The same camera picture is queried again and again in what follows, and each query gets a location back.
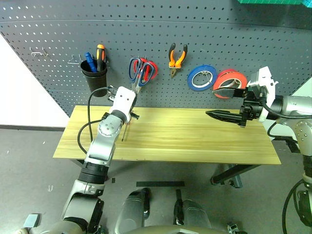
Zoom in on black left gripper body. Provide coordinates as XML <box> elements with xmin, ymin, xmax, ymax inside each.
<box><xmin>107</xmin><ymin>85</ymin><xmax>119</xmax><ymax>101</ymax></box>

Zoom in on grey cylinder foot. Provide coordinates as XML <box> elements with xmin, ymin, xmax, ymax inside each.
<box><xmin>229</xmin><ymin>176</ymin><xmax>243</xmax><ymax>189</ymax></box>

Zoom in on blue tape roll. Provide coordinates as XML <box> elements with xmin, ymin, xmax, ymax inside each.
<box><xmin>187</xmin><ymin>64</ymin><xmax>217</xmax><ymax>92</ymax></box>

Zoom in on grey robot leg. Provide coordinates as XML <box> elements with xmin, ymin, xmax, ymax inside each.
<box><xmin>173</xmin><ymin>189</ymin><xmax>213</xmax><ymax>229</ymax></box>
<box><xmin>113</xmin><ymin>187</ymin><xmax>152</xmax><ymax>234</ymax></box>

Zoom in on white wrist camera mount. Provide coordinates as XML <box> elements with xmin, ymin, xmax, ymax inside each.
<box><xmin>247</xmin><ymin>67</ymin><xmax>279</xmax><ymax>122</ymax></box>
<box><xmin>109</xmin><ymin>86</ymin><xmax>137</xmax><ymax>122</ymax></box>

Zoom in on small grey box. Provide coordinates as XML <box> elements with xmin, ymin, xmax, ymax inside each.
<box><xmin>23</xmin><ymin>214</ymin><xmax>41</xmax><ymax>229</ymax></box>

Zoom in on grey metal pegboard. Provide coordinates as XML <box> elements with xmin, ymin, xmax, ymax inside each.
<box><xmin>0</xmin><ymin>0</ymin><xmax>312</xmax><ymax>115</ymax></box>

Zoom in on black table frame bracket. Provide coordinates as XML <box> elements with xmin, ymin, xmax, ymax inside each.
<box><xmin>280</xmin><ymin>136</ymin><xmax>301</xmax><ymax>154</ymax></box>

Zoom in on dark blue handled scissors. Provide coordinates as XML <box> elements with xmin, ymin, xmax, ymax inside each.
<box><xmin>128</xmin><ymin>57</ymin><xmax>155</xmax><ymax>95</ymax></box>

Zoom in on black floor tape strip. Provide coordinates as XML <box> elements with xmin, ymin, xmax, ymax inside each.
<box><xmin>136</xmin><ymin>180</ymin><xmax>185</xmax><ymax>188</ymax></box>

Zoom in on grey robot right leg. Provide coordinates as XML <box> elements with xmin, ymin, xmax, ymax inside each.
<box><xmin>173</xmin><ymin>189</ymin><xmax>213</xmax><ymax>229</ymax></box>

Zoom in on narrow red tape roll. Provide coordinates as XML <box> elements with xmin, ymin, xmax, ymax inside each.
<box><xmin>217</xmin><ymin>69</ymin><xmax>238</xmax><ymax>76</ymax></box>

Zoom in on black stand bracket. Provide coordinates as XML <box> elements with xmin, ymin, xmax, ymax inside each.
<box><xmin>226</xmin><ymin>222</ymin><xmax>246</xmax><ymax>234</ymax></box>

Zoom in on wide red tape roll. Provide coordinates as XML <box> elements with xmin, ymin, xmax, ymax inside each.
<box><xmin>212</xmin><ymin>71</ymin><xmax>248</xmax><ymax>99</ymax></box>

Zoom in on blue handled screwdriver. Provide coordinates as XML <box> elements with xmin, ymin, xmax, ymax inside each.
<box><xmin>84</xmin><ymin>51</ymin><xmax>98</xmax><ymax>73</ymax></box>

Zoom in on silver wire loop hook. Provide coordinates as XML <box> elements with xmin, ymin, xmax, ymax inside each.
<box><xmin>29</xmin><ymin>47</ymin><xmax>49</xmax><ymax>58</ymax></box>
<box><xmin>67</xmin><ymin>55</ymin><xmax>82</xmax><ymax>65</ymax></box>

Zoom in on black table leg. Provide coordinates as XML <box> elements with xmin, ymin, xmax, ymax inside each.
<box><xmin>210</xmin><ymin>164</ymin><xmax>263</xmax><ymax>185</ymax></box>

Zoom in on orange and black screwdriver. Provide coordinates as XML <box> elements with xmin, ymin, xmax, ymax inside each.
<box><xmin>96</xmin><ymin>43</ymin><xmax>106</xmax><ymax>73</ymax></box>

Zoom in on black plastic cup holder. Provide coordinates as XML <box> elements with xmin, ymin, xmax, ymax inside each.
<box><xmin>80</xmin><ymin>59</ymin><xmax>108</xmax><ymax>98</ymax></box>

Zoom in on orange and black pliers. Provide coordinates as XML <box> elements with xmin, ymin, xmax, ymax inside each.
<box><xmin>168</xmin><ymin>42</ymin><xmax>189</xmax><ymax>79</ymax></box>

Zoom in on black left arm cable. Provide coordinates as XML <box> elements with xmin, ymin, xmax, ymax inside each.
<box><xmin>77</xmin><ymin>87</ymin><xmax>115</xmax><ymax>156</ymax></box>

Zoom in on red handled scissors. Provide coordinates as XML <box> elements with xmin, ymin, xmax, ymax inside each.
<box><xmin>133</xmin><ymin>57</ymin><xmax>158</xmax><ymax>82</ymax></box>

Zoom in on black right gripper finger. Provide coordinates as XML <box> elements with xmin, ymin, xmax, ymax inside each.
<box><xmin>211</xmin><ymin>88</ymin><xmax>244</xmax><ymax>99</ymax></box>
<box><xmin>205</xmin><ymin>109</ymin><xmax>242</xmax><ymax>126</ymax></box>

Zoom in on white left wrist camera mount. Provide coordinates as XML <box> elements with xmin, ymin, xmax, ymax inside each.
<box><xmin>109</xmin><ymin>86</ymin><xmax>137</xmax><ymax>122</ymax></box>

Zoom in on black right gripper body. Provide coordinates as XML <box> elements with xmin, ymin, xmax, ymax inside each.
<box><xmin>238</xmin><ymin>86</ymin><xmax>265</xmax><ymax>128</ymax></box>

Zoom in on dark grey robot torso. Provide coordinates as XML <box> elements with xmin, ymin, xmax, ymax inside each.
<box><xmin>117</xmin><ymin>224</ymin><xmax>229</xmax><ymax>234</ymax></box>

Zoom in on grey robot left leg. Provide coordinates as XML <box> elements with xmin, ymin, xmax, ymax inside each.
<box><xmin>113</xmin><ymin>187</ymin><xmax>152</xmax><ymax>234</ymax></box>

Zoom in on green cutting mat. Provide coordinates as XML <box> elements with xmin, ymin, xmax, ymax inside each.
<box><xmin>235</xmin><ymin>0</ymin><xmax>312</xmax><ymax>8</ymax></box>

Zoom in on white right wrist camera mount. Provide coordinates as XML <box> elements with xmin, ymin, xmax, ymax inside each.
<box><xmin>247</xmin><ymin>67</ymin><xmax>279</xmax><ymax>122</ymax></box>

